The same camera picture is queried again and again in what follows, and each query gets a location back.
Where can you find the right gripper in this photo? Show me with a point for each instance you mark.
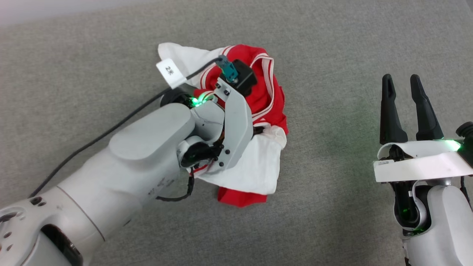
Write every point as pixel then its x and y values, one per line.
pixel 417 162

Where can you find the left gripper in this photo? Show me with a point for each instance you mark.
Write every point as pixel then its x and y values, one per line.
pixel 236 125

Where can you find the red and white shirt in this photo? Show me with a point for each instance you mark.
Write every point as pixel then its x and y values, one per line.
pixel 266 96

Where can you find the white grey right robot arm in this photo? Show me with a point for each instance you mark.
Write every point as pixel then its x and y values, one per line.
pixel 451 229

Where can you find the grey fabric sofa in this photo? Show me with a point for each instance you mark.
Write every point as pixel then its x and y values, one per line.
pixel 332 221

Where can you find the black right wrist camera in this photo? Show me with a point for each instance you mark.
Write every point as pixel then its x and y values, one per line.
pixel 467 133

